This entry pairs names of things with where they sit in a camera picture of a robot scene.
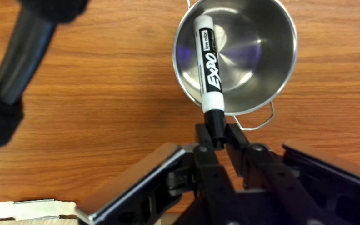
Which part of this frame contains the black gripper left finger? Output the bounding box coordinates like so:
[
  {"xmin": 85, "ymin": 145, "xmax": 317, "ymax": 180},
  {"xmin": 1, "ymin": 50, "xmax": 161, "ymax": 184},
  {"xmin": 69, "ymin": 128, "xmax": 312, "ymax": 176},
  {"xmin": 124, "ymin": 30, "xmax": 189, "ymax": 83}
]
[{"xmin": 192, "ymin": 124, "xmax": 245, "ymax": 225}]

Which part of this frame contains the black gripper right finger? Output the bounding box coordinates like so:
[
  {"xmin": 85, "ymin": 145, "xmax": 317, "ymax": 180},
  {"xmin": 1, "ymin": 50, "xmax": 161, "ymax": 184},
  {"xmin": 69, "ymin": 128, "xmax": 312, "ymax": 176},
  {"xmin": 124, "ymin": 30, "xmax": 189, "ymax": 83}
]
[{"xmin": 225, "ymin": 124, "xmax": 332, "ymax": 225}]

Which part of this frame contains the black white Expo marker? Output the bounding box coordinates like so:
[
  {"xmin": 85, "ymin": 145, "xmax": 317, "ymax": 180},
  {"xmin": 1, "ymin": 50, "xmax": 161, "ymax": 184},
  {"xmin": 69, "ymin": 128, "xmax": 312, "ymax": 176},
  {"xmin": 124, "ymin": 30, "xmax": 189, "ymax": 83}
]
[{"xmin": 194, "ymin": 15, "xmax": 225, "ymax": 149}]

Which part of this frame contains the small stainless steel pot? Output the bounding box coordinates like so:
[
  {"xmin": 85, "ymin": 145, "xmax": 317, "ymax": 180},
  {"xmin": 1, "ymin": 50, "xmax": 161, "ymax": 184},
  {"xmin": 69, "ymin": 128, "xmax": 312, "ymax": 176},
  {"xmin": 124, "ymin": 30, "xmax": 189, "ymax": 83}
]
[{"xmin": 172, "ymin": 0, "xmax": 297, "ymax": 121}]

